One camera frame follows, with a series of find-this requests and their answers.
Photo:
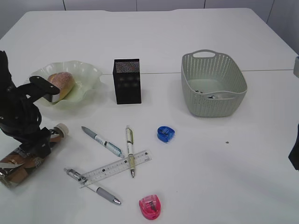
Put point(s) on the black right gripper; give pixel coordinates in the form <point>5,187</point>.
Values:
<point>294,154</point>

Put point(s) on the grey blue ballpoint pen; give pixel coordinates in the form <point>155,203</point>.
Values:
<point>107,144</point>

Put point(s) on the large paper ball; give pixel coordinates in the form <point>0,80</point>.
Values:
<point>218,96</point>

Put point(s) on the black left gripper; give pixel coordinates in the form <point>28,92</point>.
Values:
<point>20,119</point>

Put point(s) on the sugared bread bun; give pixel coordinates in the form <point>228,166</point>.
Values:
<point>64,81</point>

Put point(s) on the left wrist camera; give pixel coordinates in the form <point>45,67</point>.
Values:
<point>38,87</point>

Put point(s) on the brown Nescafe coffee bottle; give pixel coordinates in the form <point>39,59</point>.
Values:
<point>17,165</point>

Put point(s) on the clear plastic ruler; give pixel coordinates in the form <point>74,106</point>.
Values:
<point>114,168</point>

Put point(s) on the green wavy glass plate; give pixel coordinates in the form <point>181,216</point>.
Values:
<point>86,76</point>

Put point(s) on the blue pencil sharpener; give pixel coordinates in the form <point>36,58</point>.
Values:
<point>165,133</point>

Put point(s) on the pale green plastic basket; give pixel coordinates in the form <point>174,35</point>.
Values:
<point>215,74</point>

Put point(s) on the pink pencil sharpener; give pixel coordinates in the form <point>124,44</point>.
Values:
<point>150,207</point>

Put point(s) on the white grey ballpoint pen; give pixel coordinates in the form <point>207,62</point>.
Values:
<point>84,182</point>

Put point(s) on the white cream ballpoint pen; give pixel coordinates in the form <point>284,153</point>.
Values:
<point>131,159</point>

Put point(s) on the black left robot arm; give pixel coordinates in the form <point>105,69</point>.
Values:
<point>5,76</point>

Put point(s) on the black mesh pen holder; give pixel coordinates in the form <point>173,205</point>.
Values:
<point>126,74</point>

